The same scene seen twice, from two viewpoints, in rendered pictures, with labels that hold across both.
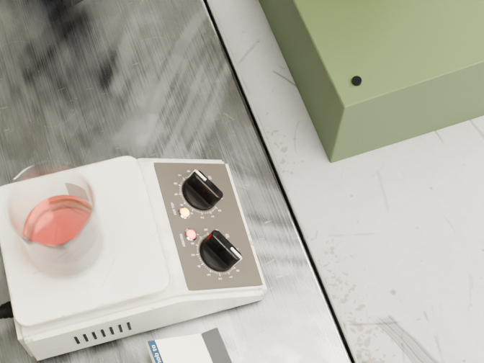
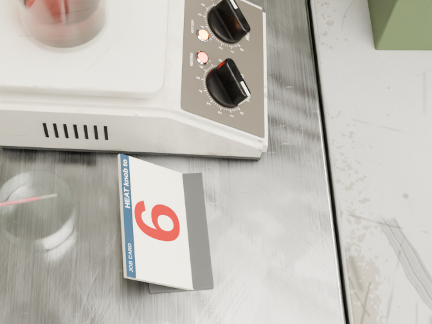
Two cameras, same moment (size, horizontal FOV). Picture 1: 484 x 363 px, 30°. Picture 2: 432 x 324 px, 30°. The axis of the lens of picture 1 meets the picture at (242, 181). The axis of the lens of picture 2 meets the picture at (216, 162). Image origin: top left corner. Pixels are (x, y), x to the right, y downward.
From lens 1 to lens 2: 0.21 m
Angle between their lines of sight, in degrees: 5
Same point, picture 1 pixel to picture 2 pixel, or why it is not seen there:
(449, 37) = not seen: outside the picture
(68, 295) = (47, 67)
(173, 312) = (157, 132)
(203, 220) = (220, 50)
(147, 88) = not seen: outside the picture
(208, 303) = (198, 135)
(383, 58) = not seen: outside the picture
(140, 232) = (147, 29)
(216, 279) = (215, 111)
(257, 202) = (285, 65)
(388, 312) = (393, 215)
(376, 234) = (404, 133)
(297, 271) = (306, 144)
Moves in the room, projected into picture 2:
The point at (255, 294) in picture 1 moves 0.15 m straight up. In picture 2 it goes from (252, 145) to (283, 18)
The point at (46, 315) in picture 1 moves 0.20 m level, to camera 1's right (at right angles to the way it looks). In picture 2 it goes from (17, 80) to (308, 180)
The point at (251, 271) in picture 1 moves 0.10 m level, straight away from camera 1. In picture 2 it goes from (256, 119) to (301, 19)
